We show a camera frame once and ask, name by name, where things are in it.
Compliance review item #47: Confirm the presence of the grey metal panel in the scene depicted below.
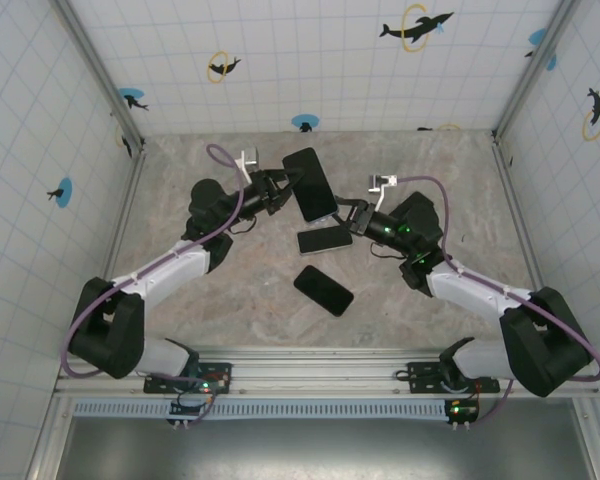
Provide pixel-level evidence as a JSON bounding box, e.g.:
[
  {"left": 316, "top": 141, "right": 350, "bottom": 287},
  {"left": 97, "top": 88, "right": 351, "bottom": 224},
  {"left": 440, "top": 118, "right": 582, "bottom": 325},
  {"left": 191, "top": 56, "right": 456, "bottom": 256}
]
[{"left": 54, "top": 417, "right": 594, "bottom": 480}]

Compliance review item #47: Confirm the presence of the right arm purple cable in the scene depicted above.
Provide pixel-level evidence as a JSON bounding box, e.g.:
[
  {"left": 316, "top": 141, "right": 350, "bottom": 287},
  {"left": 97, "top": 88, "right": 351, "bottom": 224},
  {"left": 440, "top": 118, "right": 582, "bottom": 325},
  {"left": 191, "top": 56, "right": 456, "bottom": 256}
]
[{"left": 394, "top": 174, "right": 600, "bottom": 427}]

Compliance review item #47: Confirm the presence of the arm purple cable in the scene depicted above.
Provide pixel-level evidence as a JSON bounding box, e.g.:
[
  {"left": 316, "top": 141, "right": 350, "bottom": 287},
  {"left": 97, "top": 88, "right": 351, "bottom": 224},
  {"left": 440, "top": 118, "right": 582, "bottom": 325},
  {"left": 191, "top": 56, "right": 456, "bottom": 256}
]
[
  {"left": 394, "top": 174, "right": 600, "bottom": 427},
  {"left": 61, "top": 143, "right": 246, "bottom": 426}
]

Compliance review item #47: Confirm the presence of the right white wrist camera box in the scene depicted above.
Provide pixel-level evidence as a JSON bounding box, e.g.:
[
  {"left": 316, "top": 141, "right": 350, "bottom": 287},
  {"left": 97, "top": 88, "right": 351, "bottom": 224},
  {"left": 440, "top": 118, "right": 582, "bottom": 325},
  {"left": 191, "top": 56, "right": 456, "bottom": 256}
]
[{"left": 367, "top": 172, "right": 399, "bottom": 212}]

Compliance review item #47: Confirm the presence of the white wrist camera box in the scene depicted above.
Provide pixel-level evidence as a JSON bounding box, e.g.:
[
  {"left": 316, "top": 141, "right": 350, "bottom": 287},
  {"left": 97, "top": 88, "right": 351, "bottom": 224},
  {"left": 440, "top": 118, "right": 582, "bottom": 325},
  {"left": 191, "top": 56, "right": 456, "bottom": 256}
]
[
  {"left": 367, "top": 172, "right": 399, "bottom": 212},
  {"left": 233, "top": 147, "right": 261, "bottom": 184}
]

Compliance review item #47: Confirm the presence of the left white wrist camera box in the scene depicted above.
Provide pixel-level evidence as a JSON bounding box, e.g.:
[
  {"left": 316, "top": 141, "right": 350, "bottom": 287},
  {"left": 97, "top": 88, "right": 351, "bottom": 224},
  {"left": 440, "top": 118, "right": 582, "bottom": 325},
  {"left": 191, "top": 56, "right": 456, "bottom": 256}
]
[{"left": 233, "top": 147, "right": 261, "bottom": 184}]

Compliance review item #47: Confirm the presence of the left aluminium side rail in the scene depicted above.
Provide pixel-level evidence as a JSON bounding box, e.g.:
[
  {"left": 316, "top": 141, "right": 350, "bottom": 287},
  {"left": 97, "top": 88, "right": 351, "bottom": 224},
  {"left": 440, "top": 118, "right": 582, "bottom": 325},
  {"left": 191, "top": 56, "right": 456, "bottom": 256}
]
[{"left": 102, "top": 149, "right": 149, "bottom": 281}]

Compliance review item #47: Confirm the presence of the aluminium side rail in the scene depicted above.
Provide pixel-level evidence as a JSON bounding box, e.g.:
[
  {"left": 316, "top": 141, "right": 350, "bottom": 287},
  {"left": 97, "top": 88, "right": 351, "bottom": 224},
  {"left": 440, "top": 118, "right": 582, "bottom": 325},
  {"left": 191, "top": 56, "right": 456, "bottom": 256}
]
[
  {"left": 102, "top": 149, "right": 149, "bottom": 281},
  {"left": 492, "top": 137, "right": 539, "bottom": 286}
]

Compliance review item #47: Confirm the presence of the right aluminium side rail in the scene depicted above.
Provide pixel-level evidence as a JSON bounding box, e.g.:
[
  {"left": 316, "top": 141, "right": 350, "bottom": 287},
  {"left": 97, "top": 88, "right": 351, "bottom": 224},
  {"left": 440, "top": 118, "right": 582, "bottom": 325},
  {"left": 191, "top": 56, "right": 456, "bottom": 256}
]
[{"left": 492, "top": 137, "right": 539, "bottom": 286}]

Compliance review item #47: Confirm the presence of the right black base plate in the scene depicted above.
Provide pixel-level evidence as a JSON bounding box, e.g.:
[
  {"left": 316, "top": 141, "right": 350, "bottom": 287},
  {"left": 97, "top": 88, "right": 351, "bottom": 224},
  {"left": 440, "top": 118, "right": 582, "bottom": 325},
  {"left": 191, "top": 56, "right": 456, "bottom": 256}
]
[{"left": 407, "top": 360, "right": 501, "bottom": 395}]

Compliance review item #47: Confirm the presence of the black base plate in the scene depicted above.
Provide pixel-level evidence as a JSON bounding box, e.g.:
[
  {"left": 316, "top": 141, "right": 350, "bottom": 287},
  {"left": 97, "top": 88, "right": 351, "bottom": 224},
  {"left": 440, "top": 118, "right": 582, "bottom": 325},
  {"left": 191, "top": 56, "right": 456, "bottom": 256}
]
[
  {"left": 407, "top": 360, "right": 501, "bottom": 395},
  {"left": 143, "top": 362, "right": 234, "bottom": 396}
]

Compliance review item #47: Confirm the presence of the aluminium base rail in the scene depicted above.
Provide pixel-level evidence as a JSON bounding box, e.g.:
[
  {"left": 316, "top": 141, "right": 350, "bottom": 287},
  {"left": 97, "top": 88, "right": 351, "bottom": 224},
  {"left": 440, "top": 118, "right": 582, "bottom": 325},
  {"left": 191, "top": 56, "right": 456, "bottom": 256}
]
[{"left": 52, "top": 349, "right": 600, "bottom": 399}]

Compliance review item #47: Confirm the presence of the left aluminium corner post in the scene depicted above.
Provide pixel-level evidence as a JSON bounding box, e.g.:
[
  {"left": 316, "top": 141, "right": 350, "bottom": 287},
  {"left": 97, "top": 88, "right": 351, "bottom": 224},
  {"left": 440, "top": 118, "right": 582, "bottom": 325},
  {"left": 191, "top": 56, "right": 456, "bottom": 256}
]
[{"left": 53, "top": 0, "right": 146, "bottom": 151}]

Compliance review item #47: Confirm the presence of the aluminium corner post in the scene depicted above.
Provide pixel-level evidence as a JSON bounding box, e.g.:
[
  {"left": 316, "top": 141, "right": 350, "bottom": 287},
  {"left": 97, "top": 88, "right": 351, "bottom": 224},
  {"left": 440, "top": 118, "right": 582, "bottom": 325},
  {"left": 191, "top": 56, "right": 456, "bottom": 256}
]
[
  {"left": 492, "top": 0, "right": 581, "bottom": 141},
  {"left": 53, "top": 0, "right": 146, "bottom": 151}
]

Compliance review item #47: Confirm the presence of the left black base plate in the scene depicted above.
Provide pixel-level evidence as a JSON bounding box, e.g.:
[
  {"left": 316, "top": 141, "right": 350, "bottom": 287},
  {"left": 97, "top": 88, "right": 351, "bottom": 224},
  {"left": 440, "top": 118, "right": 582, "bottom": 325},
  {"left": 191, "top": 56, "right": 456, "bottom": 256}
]
[{"left": 143, "top": 362, "right": 234, "bottom": 396}]

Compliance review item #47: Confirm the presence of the white slotted cable duct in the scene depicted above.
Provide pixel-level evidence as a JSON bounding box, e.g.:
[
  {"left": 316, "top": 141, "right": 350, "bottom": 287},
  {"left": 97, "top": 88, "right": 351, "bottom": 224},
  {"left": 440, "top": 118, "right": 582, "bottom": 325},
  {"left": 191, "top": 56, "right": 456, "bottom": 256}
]
[{"left": 72, "top": 399, "right": 451, "bottom": 419}]

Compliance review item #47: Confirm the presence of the right aluminium corner post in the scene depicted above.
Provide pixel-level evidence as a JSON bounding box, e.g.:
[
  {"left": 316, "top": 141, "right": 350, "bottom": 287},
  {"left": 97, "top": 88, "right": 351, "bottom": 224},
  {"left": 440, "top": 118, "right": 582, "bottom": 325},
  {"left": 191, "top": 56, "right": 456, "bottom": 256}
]
[{"left": 492, "top": 0, "right": 581, "bottom": 141}]

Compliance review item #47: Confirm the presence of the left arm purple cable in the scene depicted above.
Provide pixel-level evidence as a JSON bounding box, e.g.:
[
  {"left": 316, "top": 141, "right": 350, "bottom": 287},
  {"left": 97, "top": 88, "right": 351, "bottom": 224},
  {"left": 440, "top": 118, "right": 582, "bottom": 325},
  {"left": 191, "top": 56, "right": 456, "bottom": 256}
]
[{"left": 61, "top": 143, "right": 246, "bottom": 426}]

